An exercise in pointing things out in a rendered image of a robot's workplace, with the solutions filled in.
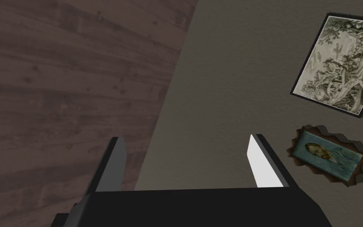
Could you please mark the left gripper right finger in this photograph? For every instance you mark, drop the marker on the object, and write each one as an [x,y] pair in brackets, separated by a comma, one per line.
[265,167]

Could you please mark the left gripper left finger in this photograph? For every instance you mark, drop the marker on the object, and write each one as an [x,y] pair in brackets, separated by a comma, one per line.
[110,170]

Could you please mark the ornate-framed portrait picture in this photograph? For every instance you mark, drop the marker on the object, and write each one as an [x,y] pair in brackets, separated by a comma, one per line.
[329,156]

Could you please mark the black-framed landscape picture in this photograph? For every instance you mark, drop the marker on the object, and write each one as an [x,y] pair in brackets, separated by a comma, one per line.
[342,63]

